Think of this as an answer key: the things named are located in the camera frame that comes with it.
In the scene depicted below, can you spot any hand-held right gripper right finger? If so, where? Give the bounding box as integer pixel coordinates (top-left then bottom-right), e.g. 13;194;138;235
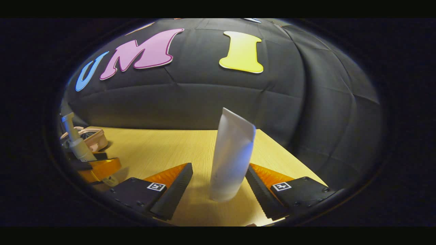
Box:
245;163;336;221

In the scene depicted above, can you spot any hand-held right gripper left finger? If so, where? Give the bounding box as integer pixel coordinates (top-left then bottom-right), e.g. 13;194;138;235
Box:
104;163;193;221

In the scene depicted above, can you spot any white pump bottle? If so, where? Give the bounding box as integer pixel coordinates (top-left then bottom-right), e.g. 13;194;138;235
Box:
61;112;97;162

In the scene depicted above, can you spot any pink suitcase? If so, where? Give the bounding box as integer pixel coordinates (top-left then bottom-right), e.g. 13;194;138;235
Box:
60;126;109;153

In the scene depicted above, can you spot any white squeeze tube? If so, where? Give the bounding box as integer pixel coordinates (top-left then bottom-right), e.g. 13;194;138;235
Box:
209;107;256;203

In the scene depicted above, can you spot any black backdrop cloth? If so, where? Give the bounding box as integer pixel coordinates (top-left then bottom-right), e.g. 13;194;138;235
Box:
61;18;389;191

